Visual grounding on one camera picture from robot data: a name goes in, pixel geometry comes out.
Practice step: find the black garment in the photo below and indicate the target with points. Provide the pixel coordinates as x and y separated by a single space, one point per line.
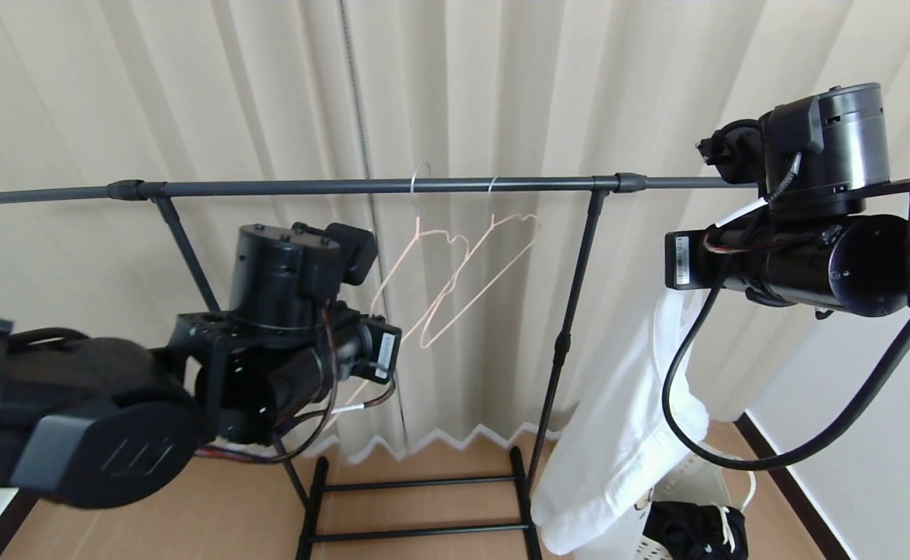
696 533

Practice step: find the white laundry basket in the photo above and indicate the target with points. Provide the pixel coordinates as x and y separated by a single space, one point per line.
704 474

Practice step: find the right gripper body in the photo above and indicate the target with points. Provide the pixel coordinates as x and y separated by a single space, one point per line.
813 264

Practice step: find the beige curtain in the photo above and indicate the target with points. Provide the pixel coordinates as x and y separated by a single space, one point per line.
190 93

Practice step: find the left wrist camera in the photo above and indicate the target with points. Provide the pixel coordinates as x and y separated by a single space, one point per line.
354 253

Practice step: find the pink clothes hanger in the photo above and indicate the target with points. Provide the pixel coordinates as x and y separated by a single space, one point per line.
393 268
494 274

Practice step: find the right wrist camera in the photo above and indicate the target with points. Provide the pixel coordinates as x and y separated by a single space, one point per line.
735 148

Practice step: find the black clothes rack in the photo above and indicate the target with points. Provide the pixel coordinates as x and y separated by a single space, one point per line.
268 187

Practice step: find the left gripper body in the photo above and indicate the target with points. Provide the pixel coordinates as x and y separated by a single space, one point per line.
292 389

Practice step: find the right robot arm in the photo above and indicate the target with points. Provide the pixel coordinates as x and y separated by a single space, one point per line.
852 140

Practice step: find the white printed t-shirt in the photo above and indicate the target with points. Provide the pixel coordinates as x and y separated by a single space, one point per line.
618 435

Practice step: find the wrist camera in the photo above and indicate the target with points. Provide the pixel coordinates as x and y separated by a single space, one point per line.
735 148
354 253

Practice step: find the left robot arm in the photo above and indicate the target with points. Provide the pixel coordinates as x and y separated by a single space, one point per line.
74 412

